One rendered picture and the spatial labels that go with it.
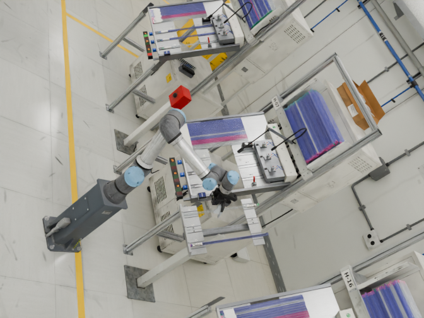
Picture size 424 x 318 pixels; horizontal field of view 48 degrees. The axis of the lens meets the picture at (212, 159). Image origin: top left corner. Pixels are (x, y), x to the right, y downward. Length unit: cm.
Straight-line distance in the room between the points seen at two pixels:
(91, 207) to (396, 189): 280
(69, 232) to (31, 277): 34
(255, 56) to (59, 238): 234
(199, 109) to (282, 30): 112
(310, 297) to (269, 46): 230
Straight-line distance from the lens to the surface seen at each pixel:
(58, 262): 326
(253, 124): 372
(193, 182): 333
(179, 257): 331
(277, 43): 441
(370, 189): 478
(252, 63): 448
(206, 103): 470
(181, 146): 265
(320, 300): 305
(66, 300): 318
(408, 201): 460
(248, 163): 347
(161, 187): 402
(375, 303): 290
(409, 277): 305
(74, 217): 314
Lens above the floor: 242
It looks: 27 degrees down
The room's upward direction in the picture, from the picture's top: 53 degrees clockwise
